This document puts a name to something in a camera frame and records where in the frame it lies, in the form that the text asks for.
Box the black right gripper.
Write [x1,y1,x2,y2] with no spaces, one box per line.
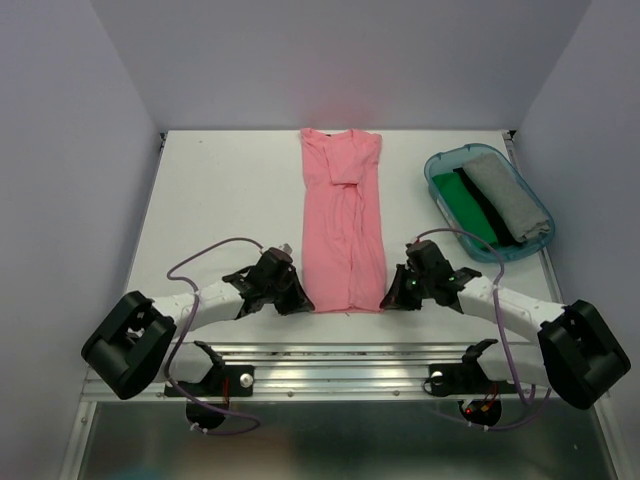
[377,263,432,311]

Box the pink t-shirt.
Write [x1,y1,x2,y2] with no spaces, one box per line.
[300,128,387,313]

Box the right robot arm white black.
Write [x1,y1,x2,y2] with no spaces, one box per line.
[380,240,631,410]

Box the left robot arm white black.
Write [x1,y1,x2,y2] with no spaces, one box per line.
[81,247,315,400]

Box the rolled green t-shirt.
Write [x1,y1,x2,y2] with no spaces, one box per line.
[433,172,498,247]

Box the rolled black t-shirt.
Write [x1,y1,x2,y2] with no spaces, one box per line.
[454,167,520,247]

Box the blue translucent plastic bin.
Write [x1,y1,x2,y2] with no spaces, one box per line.
[424,143,555,263]

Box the rolled grey t-shirt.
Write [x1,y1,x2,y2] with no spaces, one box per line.
[463,153,551,242]

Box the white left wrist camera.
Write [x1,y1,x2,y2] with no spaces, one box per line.
[278,243,293,256]

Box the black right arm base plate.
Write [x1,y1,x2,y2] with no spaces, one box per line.
[422,363,516,398]

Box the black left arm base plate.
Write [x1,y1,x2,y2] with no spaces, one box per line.
[175,364,255,398]

